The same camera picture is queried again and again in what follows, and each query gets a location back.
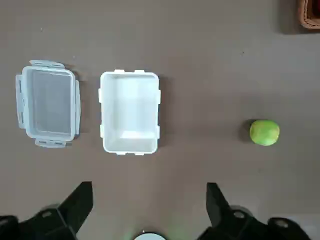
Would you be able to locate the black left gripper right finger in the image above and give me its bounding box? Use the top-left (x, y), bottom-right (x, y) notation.
top-left (198, 182), bottom-right (312, 240)

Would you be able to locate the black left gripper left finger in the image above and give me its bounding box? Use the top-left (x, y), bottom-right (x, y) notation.
top-left (0, 181), bottom-right (94, 240)

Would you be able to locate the clear plastic lid with latches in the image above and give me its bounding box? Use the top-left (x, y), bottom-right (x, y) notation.
top-left (15, 59), bottom-right (82, 149)

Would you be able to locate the white plastic box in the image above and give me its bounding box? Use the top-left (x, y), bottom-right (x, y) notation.
top-left (97, 69), bottom-right (162, 156)

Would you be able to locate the brown woven basket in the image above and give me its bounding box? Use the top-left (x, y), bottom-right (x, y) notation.
top-left (298, 0), bottom-right (320, 30)

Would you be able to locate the green apple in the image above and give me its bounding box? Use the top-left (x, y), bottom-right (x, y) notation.
top-left (249, 119), bottom-right (280, 147)

